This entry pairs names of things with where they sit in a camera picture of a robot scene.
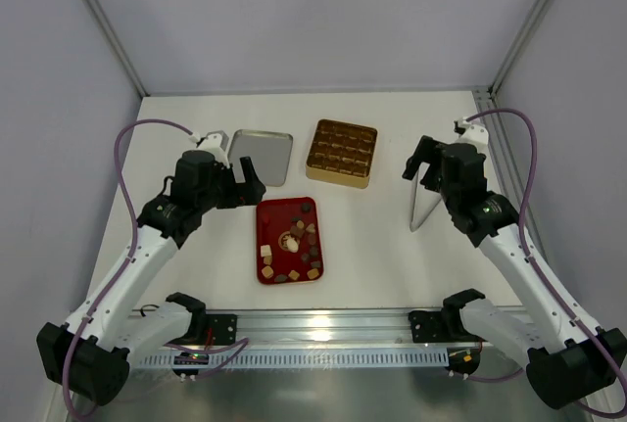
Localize silver tin lid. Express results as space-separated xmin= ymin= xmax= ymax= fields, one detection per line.
xmin=228 ymin=129 xmax=293 ymax=187

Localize white swirl round chocolate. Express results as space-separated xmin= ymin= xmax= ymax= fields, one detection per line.
xmin=285 ymin=238 xmax=299 ymax=253

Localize silver metal tongs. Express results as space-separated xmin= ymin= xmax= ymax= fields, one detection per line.
xmin=410 ymin=164 xmax=441 ymax=232

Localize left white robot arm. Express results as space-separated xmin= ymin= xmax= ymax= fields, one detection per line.
xmin=36 ymin=131 xmax=265 ymax=406

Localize aluminium mounting rail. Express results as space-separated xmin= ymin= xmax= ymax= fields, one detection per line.
xmin=114 ymin=307 xmax=488 ymax=378

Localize red rectangular tray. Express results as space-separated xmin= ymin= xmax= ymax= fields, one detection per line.
xmin=256 ymin=197 xmax=324 ymax=286

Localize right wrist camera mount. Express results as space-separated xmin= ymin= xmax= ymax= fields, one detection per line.
xmin=454 ymin=117 xmax=489 ymax=154

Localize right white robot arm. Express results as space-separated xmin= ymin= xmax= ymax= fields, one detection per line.
xmin=403 ymin=136 xmax=626 ymax=409

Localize brown square chocolate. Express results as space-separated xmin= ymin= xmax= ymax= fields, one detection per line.
xmin=290 ymin=225 xmax=305 ymax=238

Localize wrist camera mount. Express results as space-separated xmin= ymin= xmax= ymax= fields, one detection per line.
xmin=454 ymin=117 xmax=489 ymax=154
xmin=188 ymin=130 xmax=230 ymax=167

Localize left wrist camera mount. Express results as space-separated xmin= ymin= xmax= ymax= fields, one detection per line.
xmin=188 ymin=130 xmax=230 ymax=167

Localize gold chocolate tin box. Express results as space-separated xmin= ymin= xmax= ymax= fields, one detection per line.
xmin=305 ymin=119 xmax=378 ymax=189

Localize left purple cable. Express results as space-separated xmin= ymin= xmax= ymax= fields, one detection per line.
xmin=61 ymin=118 xmax=251 ymax=418

